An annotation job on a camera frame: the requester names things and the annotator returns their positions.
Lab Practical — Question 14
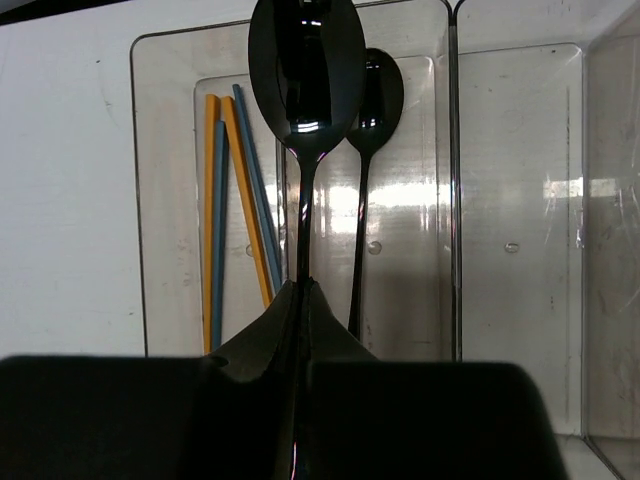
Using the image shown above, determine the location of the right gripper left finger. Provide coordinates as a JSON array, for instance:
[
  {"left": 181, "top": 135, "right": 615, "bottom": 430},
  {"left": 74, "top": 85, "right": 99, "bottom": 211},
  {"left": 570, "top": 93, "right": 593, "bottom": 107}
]
[{"left": 1, "top": 282, "right": 299, "bottom": 479}]

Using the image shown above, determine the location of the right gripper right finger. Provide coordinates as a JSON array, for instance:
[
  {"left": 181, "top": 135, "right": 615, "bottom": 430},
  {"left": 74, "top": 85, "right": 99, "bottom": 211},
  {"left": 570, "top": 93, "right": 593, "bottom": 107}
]
[{"left": 299, "top": 282, "right": 567, "bottom": 479}]

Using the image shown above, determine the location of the grey chopstick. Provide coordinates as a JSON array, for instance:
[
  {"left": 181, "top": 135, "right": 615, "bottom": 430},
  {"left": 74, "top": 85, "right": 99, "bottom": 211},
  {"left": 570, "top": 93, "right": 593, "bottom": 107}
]
[
  {"left": 212, "top": 120, "right": 229, "bottom": 350},
  {"left": 232, "top": 84, "right": 282, "bottom": 290}
]

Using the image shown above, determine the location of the black spoon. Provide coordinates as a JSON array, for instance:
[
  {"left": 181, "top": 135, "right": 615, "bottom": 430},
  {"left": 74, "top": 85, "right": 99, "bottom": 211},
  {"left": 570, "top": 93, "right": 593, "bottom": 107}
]
[
  {"left": 247, "top": 0, "right": 367, "bottom": 480},
  {"left": 347, "top": 48, "right": 404, "bottom": 340}
]

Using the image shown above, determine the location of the orange chopstick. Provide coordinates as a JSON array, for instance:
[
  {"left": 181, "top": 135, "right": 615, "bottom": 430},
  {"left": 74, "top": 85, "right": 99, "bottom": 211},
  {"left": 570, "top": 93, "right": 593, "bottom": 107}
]
[
  {"left": 203, "top": 94, "right": 219, "bottom": 354},
  {"left": 221, "top": 96, "right": 273, "bottom": 308}
]

